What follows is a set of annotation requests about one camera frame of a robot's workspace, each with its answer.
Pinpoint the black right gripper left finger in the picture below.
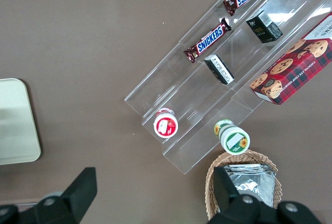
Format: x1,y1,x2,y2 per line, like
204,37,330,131
36,166,98,224

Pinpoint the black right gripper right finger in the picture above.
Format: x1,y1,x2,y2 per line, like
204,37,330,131
207,166,276,224

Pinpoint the light wicker basket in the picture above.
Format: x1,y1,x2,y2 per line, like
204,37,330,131
205,149,283,221

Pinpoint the beige plastic tray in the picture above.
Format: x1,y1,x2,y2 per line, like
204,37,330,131
0,78,42,166

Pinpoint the stack of foil containers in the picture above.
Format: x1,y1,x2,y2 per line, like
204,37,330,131
220,163,279,209

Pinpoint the green lid yoghurt cup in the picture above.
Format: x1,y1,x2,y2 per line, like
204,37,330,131
213,118,251,156

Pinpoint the red lid yoghurt cup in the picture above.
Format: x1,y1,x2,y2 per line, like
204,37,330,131
153,107,179,138

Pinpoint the clear acrylic stepped shelf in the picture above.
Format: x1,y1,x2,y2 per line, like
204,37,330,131
123,0,332,175

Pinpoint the small black box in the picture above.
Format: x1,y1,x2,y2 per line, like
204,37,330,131
203,53,236,86
245,9,284,45

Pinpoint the red tartan cookie box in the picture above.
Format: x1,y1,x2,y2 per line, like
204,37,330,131
249,11,332,106

